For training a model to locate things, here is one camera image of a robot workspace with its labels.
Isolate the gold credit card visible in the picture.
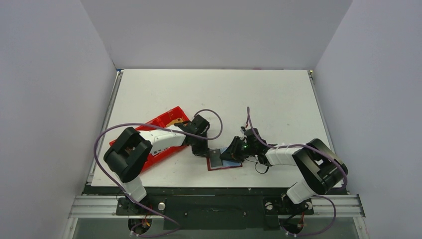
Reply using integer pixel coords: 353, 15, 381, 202
166, 118, 185, 127

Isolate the dark green VIP credit card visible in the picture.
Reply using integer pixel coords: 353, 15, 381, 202
209, 149, 222, 168

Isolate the red plastic tray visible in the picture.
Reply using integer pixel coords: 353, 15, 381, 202
108, 106, 191, 174

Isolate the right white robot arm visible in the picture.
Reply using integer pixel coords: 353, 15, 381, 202
219, 128, 348, 205

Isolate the red leather card holder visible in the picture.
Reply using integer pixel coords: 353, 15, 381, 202
207, 147, 242, 171

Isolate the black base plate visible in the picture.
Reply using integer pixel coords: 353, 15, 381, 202
82, 185, 318, 231

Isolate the aluminium frame rail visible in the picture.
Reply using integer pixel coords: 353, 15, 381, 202
62, 195, 370, 239

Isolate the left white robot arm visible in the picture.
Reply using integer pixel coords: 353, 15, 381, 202
104, 115, 210, 202

